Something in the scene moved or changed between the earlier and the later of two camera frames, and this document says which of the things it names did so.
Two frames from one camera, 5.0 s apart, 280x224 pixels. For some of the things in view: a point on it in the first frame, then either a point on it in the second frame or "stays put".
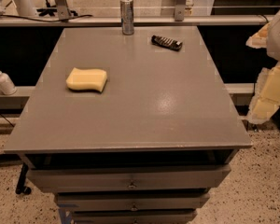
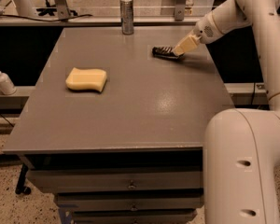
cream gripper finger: x=272 y=90 -> x=205 y=31
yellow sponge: x=87 y=79 stays put
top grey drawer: x=147 y=178 stays put
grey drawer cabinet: x=129 y=125 stays put
